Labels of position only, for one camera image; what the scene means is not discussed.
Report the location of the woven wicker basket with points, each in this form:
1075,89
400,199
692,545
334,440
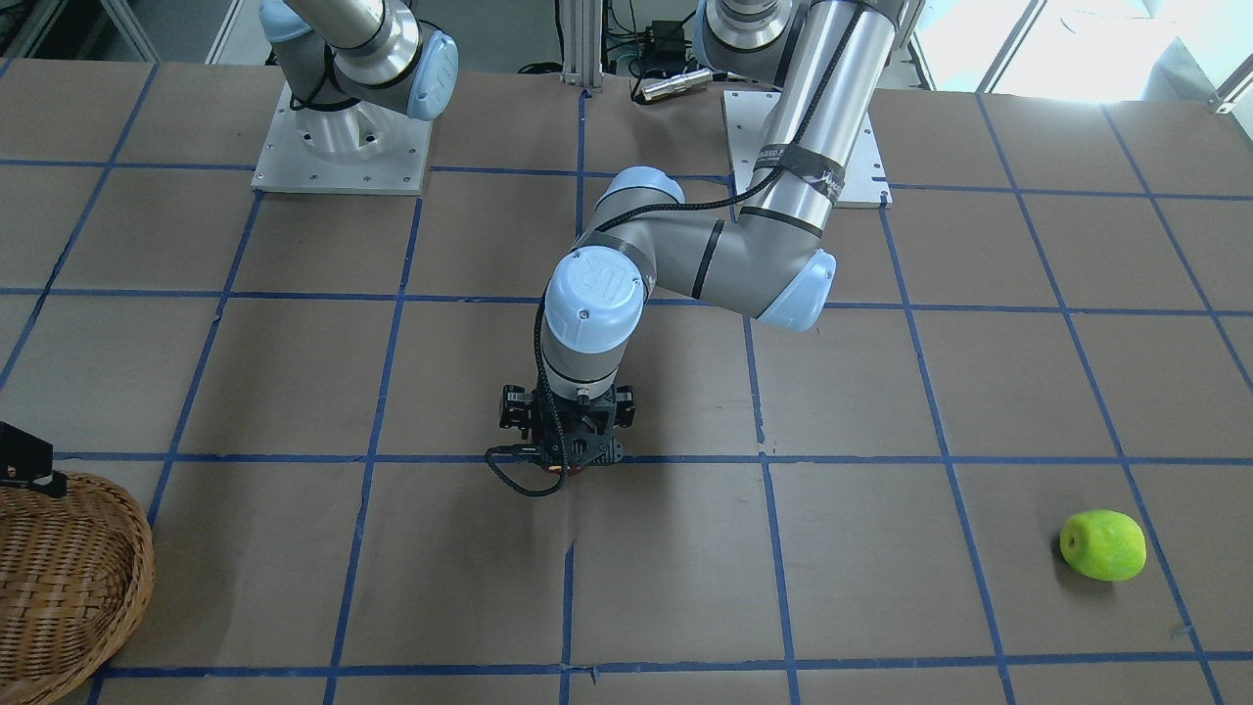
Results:
77,575

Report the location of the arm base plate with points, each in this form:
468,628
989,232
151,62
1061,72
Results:
363,150
745,115

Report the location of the black camera on stand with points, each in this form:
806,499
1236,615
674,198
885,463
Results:
27,464

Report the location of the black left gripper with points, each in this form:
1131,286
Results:
513,409

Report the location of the green apple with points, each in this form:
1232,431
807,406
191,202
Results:
1104,545

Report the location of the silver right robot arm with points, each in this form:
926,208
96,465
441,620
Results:
337,54

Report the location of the silver metal cylinder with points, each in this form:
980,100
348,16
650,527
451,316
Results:
670,87

